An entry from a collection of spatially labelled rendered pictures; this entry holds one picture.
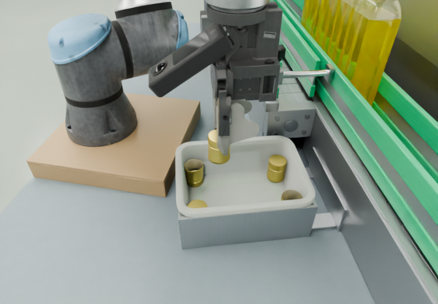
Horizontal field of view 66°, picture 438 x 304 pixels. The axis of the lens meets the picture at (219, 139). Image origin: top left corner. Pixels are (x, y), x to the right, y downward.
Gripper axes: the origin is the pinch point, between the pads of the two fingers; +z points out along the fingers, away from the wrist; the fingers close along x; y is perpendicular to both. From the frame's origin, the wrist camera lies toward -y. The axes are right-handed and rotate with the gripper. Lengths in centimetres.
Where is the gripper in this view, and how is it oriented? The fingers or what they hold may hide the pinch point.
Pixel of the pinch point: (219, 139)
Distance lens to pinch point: 51.3
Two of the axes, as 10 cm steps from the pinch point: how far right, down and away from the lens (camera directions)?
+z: 0.0, 7.8, 6.2
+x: -1.1, -6.2, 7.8
